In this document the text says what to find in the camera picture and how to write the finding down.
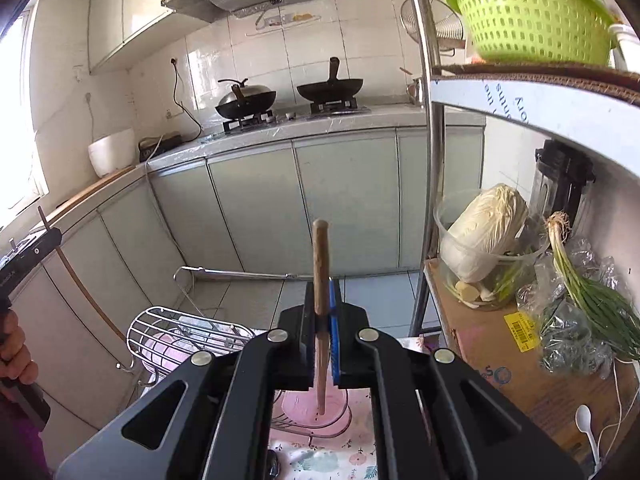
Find thin white cable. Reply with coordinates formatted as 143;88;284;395
590;360;632;461

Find wooden cutting board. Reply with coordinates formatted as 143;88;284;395
42;165;138;226

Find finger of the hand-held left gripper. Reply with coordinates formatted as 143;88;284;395
30;227;63;262

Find gas stove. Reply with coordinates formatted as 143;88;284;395
220;100;373;135

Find green plastic basket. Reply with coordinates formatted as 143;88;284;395
445;0;618;67

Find black power cable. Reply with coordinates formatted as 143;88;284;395
170;57;203;136

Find white plastic container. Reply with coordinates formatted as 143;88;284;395
607;25;640;73

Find floral tablecloth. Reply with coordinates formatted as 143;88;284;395
267;335;426;480

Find pale upper cabinets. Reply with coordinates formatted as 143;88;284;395
87;0;211;76

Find metal wok lid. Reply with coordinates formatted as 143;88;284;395
218;78;276;106

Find metal wire cutlery rack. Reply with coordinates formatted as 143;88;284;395
117;306;351;443

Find lidded black wok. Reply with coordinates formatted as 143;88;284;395
215;87;277;121

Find window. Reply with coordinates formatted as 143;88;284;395
0;0;51;221

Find green onion bundle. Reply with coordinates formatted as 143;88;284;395
547;212;640;361

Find clear plastic bag of greens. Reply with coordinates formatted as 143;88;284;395
517;237;633;378

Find napa cabbage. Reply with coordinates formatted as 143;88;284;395
445;183;530;283

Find black induction cooker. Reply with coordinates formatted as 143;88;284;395
138;131;183;162

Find pink plastic utensil cup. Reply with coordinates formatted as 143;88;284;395
141;330;198;373
272;387;351;433

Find black frying wok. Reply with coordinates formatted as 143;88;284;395
296;57;364;103

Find cardboard sheet yellow label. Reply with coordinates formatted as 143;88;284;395
425;257;640;466

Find white power cord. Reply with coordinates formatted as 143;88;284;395
141;134;166;181

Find white plastic spoon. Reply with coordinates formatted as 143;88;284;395
575;405;601;466

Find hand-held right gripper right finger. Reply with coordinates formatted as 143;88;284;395
327;277;586;480

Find metal shelf rack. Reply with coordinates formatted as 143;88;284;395
400;0;640;341

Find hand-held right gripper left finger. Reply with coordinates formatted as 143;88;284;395
55;282;321;480

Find white rice cooker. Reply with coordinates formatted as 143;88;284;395
88;127;139;178

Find person's purple clothing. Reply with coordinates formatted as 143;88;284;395
0;400;53;480

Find long wooden utensil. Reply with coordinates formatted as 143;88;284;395
37;204;127;347
312;219;331;417

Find black blender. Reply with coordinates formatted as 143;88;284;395
530;139;597;233

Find chrome metal bar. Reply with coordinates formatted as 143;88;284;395
173;266;317;287

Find wire skimmer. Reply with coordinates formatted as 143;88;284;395
400;0;468;56

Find ginger piece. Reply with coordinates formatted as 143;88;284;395
456;281;482;307

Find kitchen counter cabinets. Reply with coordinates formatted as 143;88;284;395
0;105;486;441

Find person's left hand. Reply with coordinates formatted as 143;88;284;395
0;307;39;386

